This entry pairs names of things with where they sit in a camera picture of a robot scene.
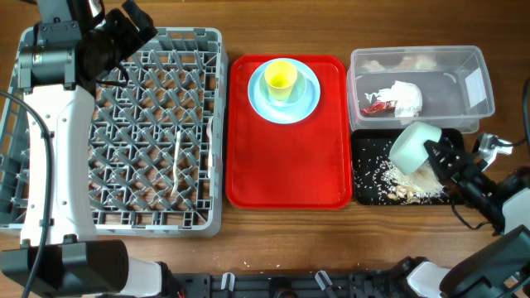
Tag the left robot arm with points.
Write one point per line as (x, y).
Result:
(60, 255)

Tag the clear plastic bin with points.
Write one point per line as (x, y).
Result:
(453, 81)

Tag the red plastic tray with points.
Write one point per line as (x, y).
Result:
(304, 165)

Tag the rice and food scraps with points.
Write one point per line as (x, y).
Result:
(410, 182)

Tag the red snack wrapper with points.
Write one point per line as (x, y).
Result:
(378, 106)

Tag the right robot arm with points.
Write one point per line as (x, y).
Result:
(499, 269)

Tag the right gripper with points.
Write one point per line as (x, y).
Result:
(460, 178)

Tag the yellow plastic cup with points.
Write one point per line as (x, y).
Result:
(280, 77)

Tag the cream plastic spoon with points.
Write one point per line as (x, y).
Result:
(209, 132)

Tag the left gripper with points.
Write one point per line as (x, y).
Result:
(118, 20)

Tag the light blue plate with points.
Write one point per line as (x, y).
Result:
(292, 114)

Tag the green bowl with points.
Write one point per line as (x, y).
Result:
(408, 152)

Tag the white napkin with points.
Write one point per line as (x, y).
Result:
(408, 98)

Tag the grey plastic dishwasher rack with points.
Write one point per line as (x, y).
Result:
(176, 81)

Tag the black plastic tray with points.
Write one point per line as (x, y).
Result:
(368, 165)

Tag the light blue bowl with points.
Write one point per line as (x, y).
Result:
(298, 91)

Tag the cream plastic fork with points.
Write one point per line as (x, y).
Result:
(175, 162)

